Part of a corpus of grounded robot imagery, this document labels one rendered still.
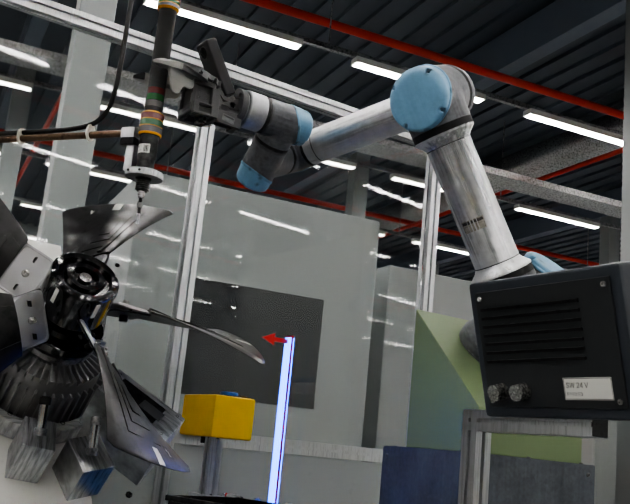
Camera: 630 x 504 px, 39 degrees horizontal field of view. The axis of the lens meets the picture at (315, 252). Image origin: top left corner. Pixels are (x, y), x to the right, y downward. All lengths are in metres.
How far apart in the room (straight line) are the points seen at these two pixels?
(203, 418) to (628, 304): 1.10
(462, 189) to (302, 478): 1.25
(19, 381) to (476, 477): 0.77
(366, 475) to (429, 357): 1.02
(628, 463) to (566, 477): 6.31
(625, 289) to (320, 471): 1.68
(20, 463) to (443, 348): 0.81
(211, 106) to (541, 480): 0.93
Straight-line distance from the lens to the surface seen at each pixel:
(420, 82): 1.62
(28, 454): 1.54
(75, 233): 1.80
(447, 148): 1.63
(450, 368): 1.74
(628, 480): 8.10
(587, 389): 1.16
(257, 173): 1.82
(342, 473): 2.71
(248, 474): 2.54
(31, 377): 1.59
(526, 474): 1.73
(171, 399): 2.43
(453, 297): 5.52
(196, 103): 1.69
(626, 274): 1.12
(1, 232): 1.62
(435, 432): 1.75
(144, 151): 1.66
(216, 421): 1.93
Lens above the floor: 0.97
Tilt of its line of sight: 13 degrees up
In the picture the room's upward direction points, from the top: 6 degrees clockwise
